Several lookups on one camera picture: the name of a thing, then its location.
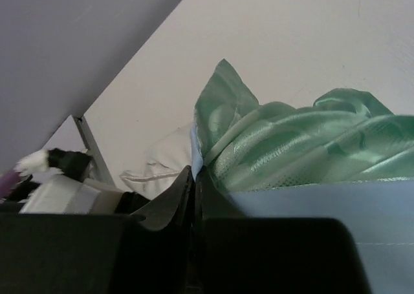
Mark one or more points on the blue green satin pillowcase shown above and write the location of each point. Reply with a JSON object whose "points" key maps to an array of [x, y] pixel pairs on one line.
{"points": [[347, 157]]}

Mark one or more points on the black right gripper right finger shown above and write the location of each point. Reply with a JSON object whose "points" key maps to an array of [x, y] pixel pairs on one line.
{"points": [[237, 253]]}

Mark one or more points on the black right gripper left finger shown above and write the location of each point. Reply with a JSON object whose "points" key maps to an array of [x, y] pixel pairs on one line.
{"points": [[144, 252]]}

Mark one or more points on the white pillow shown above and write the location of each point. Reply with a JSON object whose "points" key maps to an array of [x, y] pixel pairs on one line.
{"points": [[163, 162]]}

